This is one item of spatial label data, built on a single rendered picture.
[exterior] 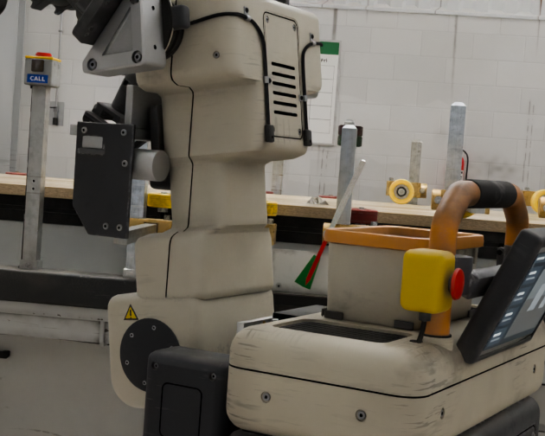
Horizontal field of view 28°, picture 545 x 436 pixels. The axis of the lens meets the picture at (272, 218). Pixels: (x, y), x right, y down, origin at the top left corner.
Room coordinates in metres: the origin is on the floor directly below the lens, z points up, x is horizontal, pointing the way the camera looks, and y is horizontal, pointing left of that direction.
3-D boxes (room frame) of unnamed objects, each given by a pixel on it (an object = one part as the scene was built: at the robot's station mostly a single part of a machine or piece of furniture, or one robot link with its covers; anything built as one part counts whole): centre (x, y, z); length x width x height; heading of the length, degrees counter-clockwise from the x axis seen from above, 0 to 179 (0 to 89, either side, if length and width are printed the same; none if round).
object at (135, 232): (2.54, 0.30, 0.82); 0.43 x 0.03 x 0.04; 174
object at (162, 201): (2.74, 0.28, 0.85); 0.08 x 0.08 x 0.11
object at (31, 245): (2.67, 0.59, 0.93); 0.05 x 0.05 x 0.45; 84
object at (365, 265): (1.45, -0.18, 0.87); 0.23 x 0.15 x 0.11; 151
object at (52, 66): (2.67, 0.59, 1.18); 0.07 x 0.07 x 0.08; 84
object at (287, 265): (2.57, -0.14, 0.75); 0.26 x 0.01 x 0.10; 84
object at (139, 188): (2.64, 0.33, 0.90); 0.04 x 0.04 x 0.48; 84
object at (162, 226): (2.64, 0.31, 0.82); 0.14 x 0.06 x 0.05; 84
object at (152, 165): (1.64, 0.17, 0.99); 0.28 x 0.16 x 0.22; 151
